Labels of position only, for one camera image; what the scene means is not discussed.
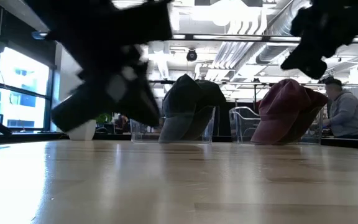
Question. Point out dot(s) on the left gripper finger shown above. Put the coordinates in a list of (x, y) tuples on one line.
[(85, 109), (141, 99)]

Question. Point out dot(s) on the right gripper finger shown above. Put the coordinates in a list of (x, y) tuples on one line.
[(309, 67)]

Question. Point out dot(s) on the green plant in white pot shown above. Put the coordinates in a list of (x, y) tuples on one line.
[(84, 133)]

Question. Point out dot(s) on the clear plastic bin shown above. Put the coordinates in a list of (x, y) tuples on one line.
[(241, 130), (141, 133)]

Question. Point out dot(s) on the person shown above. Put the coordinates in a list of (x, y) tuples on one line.
[(346, 112)]

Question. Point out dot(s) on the round black ceiling speaker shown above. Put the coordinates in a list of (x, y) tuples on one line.
[(191, 55)]

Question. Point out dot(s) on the distant black frame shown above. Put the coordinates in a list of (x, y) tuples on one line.
[(163, 81)]

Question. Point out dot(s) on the silver ventilation duct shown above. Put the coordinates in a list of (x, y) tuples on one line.
[(272, 49)]

